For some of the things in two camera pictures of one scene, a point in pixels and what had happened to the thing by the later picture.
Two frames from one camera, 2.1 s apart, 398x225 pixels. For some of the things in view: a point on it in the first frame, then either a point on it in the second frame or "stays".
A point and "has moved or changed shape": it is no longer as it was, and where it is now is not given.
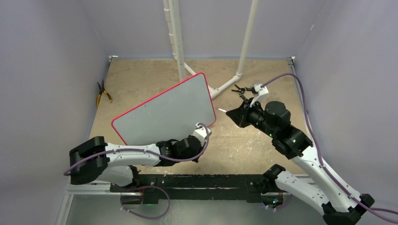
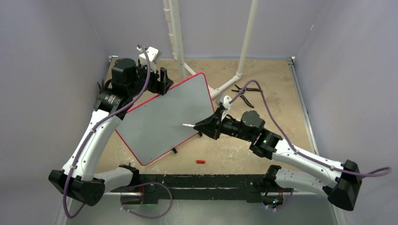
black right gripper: [240, 116] to [211, 125]
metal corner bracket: [110, 56] stays
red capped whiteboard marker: [222, 109] has moved or changed shape
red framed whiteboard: [172, 115] stays
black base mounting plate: [155, 187] stays
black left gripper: [199, 151] to [160, 86]
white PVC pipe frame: [170, 10] stays
